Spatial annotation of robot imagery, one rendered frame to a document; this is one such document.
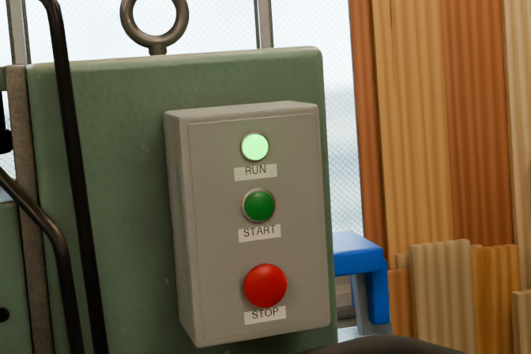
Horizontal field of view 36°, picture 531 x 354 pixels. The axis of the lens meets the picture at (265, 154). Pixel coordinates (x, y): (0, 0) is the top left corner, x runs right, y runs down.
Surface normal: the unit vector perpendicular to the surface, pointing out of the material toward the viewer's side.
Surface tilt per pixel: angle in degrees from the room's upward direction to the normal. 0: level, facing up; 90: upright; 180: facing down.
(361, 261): 90
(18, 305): 90
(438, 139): 87
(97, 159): 90
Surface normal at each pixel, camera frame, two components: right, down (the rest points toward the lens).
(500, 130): 0.22, 0.06
